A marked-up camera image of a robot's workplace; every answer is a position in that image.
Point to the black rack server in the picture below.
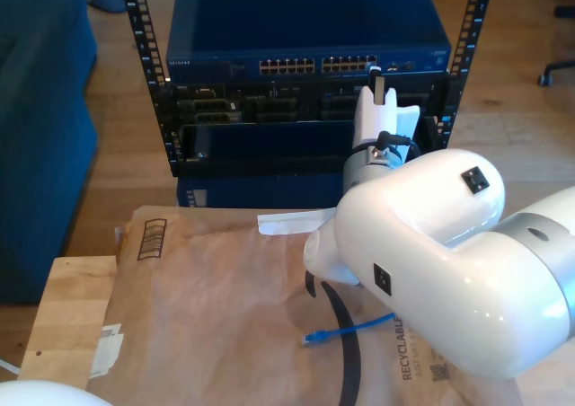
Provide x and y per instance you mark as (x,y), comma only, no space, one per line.
(292,105)

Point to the black rack shelf tray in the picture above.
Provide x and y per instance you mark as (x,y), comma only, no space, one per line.
(269,163)

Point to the dark blue base box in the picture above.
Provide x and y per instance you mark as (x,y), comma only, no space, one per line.
(269,190)

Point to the long white tape strip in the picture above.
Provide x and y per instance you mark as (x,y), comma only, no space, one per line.
(287,222)

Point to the black office chair base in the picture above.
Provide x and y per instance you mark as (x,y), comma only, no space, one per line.
(557,66)

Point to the brown packing paper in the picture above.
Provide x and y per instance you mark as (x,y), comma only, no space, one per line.
(202,311)

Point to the blue slipper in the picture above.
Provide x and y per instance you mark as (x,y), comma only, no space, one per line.
(108,2)

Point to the blue sofa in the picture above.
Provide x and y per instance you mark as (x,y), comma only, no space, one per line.
(40,154)

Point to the white printed label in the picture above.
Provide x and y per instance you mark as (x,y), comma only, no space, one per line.
(108,352)

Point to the blue network switch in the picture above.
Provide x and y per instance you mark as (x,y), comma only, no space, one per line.
(305,24)

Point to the black rack frame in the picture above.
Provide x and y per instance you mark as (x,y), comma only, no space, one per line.
(158,105)

